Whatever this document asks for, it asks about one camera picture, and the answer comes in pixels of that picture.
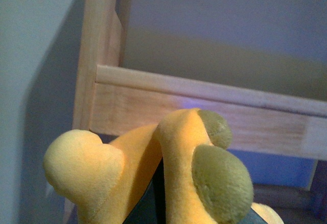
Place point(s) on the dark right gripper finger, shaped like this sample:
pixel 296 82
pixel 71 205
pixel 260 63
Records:
pixel 151 208

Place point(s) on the orange plush toy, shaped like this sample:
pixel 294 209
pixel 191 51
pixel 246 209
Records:
pixel 203 181

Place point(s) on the left wooden shelf unit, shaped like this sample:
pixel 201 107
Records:
pixel 112 100

